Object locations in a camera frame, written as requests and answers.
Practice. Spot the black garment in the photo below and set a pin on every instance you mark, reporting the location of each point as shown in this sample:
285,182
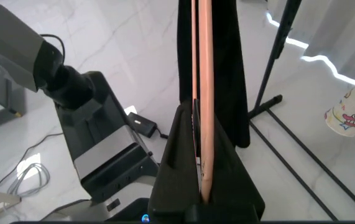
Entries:
230,77

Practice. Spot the black clothes rack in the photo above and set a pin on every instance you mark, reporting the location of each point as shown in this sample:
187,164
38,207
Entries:
276,46

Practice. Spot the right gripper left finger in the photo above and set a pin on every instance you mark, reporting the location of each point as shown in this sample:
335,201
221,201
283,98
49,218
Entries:
174,186

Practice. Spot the pink clothes hanger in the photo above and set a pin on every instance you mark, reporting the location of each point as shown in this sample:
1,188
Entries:
206,93

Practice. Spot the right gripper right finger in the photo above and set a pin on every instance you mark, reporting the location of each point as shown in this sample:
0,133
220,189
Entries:
233,186

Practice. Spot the black power adapter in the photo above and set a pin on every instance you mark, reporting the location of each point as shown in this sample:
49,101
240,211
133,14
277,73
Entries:
141,124

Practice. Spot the white curtain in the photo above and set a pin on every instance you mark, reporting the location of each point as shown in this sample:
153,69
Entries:
335,25

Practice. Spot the cream printed garment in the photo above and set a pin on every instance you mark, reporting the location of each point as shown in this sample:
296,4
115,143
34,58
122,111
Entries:
354,109

